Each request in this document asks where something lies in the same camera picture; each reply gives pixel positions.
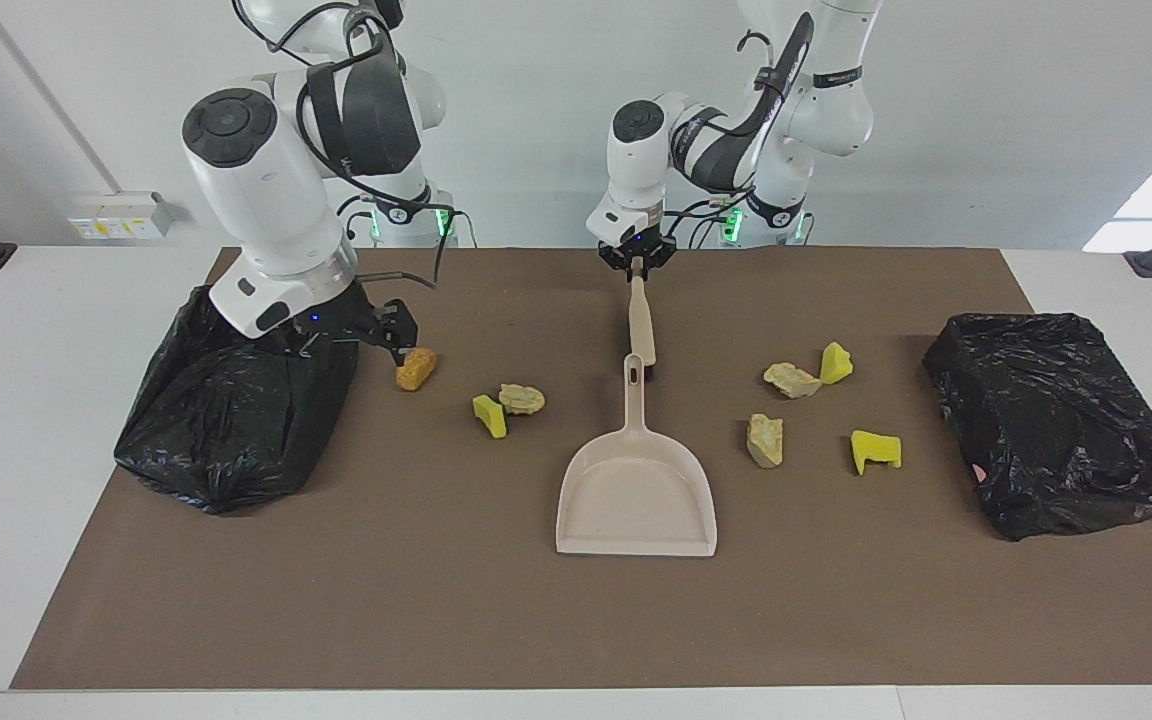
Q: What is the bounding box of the small yellow green sponge piece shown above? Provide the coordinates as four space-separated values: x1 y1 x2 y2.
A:
472 393 509 440

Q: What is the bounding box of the black base cable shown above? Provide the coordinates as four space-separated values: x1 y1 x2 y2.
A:
663 195 737 249
336 193 379 247

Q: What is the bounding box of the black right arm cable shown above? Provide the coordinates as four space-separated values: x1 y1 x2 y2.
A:
231 0 457 291

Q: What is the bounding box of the beige plastic dustpan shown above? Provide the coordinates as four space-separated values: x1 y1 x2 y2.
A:
555 353 719 558

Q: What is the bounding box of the beige hand brush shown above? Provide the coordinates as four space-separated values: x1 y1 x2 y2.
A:
626 265 659 386

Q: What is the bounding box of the ridged golden pastry piece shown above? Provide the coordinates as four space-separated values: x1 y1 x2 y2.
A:
763 361 823 400

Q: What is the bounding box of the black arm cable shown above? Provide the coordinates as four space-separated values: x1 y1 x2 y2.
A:
664 10 819 249
231 0 457 291

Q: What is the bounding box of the brown table mat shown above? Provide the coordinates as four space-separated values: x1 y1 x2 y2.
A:
11 248 1152 691

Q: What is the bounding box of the brown oval bread roll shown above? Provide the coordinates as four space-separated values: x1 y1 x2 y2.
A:
395 347 439 392

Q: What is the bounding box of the white wall cable conduit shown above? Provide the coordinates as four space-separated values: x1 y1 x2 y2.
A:
0 0 122 196

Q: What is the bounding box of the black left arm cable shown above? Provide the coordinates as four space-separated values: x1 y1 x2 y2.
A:
664 10 819 249

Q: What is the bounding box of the black bag covered bin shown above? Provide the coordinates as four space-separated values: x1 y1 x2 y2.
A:
921 312 1152 543

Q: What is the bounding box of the open bin with black bag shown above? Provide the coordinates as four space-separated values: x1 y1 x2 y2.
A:
114 284 360 516

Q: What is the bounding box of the notched yellow sponge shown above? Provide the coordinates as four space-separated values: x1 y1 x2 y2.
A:
850 429 904 477

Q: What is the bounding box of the white wall power outlet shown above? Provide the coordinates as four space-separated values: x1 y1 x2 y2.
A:
68 190 175 241

